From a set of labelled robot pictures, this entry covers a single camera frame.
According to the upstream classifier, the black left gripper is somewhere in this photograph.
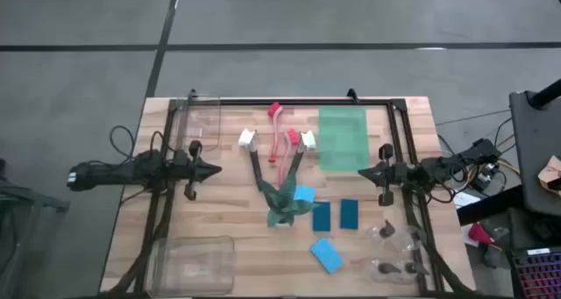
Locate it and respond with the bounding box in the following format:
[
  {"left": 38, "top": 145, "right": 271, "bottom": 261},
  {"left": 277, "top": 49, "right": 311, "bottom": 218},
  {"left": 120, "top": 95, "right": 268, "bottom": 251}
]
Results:
[{"left": 174, "top": 139, "right": 223, "bottom": 203}]

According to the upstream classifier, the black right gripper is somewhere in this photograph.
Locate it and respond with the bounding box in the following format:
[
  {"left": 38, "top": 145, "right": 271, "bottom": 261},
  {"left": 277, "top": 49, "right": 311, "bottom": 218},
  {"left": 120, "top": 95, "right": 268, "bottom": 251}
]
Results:
[{"left": 358, "top": 142, "right": 413, "bottom": 207}]

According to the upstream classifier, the blue kitchen sponge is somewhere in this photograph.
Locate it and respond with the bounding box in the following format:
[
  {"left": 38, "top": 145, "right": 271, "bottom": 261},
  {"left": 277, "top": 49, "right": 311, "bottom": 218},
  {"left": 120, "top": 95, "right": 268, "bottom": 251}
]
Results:
[
  {"left": 339, "top": 198, "right": 360, "bottom": 231},
  {"left": 309, "top": 238, "right": 345, "bottom": 275},
  {"left": 312, "top": 201, "right": 332, "bottom": 233},
  {"left": 292, "top": 184, "right": 317, "bottom": 203}
]

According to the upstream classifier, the red-handled red dish brush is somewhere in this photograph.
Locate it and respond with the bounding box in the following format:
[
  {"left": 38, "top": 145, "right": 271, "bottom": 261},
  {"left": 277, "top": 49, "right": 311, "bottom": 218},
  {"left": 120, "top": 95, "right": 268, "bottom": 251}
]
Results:
[{"left": 266, "top": 102, "right": 284, "bottom": 164}]

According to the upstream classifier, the green translucent plastic bin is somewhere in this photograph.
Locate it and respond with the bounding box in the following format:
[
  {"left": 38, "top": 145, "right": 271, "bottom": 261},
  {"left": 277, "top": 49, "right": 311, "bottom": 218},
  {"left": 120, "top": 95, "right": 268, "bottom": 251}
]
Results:
[{"left": 317, "top": 107, "right": 371, "bottom": 173}]

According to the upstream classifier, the white paper sheet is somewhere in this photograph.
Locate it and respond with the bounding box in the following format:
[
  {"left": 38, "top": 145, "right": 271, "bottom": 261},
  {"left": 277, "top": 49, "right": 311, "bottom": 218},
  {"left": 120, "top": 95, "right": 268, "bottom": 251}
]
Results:
[{"left": 452, "top": 191, "right": 482, "bottom": 210}]

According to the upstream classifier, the large clear plastic bin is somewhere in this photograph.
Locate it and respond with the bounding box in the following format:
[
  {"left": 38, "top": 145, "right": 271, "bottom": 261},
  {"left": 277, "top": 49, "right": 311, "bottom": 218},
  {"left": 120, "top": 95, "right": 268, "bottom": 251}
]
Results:
[{"left": 146, "top": 235, "right": 237, "bottom": 297}]

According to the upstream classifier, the snake plant in white pot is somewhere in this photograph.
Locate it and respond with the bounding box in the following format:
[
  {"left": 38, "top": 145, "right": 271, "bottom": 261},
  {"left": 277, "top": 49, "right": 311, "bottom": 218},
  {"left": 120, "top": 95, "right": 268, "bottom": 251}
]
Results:
[{"left": 256, "top": 170, "right": 320, "bottom": 229}]

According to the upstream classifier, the small electronics box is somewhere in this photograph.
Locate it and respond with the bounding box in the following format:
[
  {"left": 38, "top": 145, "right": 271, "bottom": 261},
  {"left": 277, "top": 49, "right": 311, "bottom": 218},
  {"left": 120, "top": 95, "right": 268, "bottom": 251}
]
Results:
[{"left": 476, "top": 161, "right": 501, "bottom": 193}]

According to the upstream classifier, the red cone-shaped object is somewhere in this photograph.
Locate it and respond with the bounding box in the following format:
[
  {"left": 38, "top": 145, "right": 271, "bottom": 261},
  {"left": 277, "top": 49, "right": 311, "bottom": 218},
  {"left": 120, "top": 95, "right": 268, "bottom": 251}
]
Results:
[{"left": 467, "top": 222, "right": 495, "bottom": 247}]

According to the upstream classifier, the black side table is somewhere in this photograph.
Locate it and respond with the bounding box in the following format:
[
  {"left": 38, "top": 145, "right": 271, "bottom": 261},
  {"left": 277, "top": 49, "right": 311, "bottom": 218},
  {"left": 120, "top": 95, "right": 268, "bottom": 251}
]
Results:
[{"left": 508, "top": 90, "right": 561, "bottom": 217}]

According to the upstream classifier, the brown cardboard piece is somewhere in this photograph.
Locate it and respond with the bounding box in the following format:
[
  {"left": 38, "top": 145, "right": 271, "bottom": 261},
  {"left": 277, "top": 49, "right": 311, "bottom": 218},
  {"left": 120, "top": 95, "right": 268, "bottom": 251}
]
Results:
[{"left": 536, "top": 154, "right": 561, "bottom": 191}]

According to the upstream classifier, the dark grey metal stand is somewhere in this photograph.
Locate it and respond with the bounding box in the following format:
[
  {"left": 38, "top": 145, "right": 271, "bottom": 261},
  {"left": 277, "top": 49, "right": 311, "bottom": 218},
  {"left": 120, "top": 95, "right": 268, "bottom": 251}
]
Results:
[{"left": 0, "top": 158, "right": 71, "bottom": 299}]

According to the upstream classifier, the black pole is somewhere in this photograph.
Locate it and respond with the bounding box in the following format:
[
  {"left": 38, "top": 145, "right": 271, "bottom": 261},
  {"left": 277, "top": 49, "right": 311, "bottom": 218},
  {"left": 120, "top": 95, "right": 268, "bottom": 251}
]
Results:
[{"left": 527, "top": 78, "right": 561, "bottom": 110}]

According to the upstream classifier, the clear bin with handle cutouts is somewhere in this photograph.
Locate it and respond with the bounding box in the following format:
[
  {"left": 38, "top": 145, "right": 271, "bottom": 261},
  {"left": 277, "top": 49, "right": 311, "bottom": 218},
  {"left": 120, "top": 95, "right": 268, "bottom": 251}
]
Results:
[{"left": 174, "top": 96, "right": 223, "bottom": 154}]

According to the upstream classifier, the white brush with black handle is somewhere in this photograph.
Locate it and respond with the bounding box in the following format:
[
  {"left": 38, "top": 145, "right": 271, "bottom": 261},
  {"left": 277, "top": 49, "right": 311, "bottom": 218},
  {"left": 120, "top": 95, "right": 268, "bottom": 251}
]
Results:
[
  {"left": 238, "top": 128, "right": 266, "bottom": 193},
  {"left": 287, "top": 130, "right": 317, "bottom": 184}
]

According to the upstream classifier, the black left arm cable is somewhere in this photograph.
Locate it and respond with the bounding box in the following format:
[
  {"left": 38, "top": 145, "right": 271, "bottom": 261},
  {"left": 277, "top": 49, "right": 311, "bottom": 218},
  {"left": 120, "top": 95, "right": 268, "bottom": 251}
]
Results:
[{"left": 108, "top": 125, "right": 170, "bottom": 164}]

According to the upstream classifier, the pink-handled red dish brush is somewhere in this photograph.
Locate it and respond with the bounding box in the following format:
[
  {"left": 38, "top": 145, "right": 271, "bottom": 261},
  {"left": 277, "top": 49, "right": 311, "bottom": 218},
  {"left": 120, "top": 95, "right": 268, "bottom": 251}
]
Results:
[{"left": 276, "top": 128, "right": 301, "bottom": 190}]

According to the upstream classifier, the black aluminium table frame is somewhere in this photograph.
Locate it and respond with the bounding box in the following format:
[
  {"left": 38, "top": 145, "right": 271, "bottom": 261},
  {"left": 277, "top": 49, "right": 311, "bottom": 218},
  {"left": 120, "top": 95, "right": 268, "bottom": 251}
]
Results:
[{"left": 104, "top": 88, "right": 477, "bottom": 299}]

